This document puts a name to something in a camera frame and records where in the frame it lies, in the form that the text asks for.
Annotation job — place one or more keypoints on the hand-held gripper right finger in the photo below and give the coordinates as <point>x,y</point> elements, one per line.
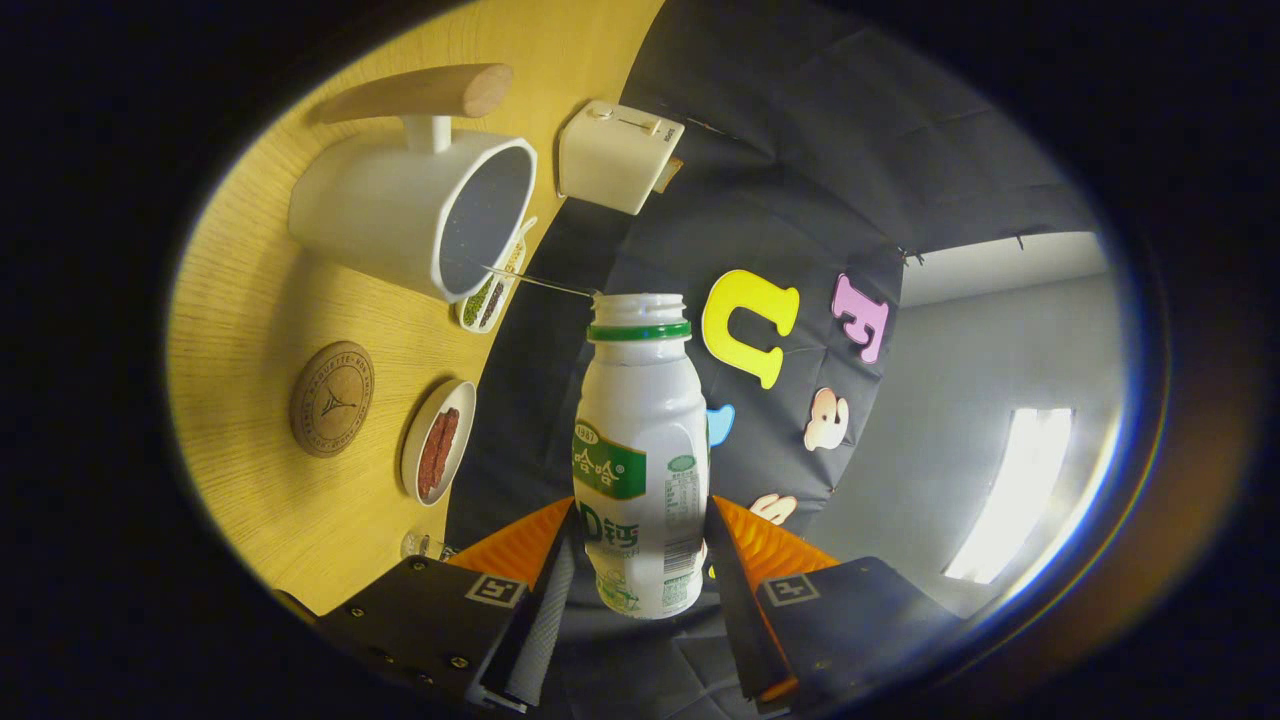
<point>745,615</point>

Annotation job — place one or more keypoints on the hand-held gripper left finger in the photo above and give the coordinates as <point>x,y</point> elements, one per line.
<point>505,650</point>

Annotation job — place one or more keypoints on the white juice bottle green label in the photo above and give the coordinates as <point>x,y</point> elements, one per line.
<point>640,420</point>

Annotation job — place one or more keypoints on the round cork coaster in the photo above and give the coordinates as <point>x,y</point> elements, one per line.
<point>332,400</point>

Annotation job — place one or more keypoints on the clear plastic water bottle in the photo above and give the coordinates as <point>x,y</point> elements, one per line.
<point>420,546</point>

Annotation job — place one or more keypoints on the red dried meat slice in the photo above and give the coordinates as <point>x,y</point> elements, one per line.
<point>448,440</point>
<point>430,465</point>

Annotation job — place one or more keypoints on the white round plate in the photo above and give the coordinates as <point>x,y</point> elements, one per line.
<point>415,440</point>

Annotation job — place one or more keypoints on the bright ceiling light panel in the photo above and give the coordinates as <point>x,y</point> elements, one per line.
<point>1010,495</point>

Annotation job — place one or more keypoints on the white divided dish with beans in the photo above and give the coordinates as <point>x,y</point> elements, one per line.
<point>480,302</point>

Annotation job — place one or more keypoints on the wooden table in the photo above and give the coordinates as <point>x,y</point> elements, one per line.
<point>250,300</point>

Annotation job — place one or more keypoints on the black backdrop cloth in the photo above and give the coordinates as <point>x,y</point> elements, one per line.
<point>800,180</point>

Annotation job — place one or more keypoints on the slice of toast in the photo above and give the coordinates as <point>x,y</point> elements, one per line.
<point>668,175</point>

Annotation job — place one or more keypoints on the white toaster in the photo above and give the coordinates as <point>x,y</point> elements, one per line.
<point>615,155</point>

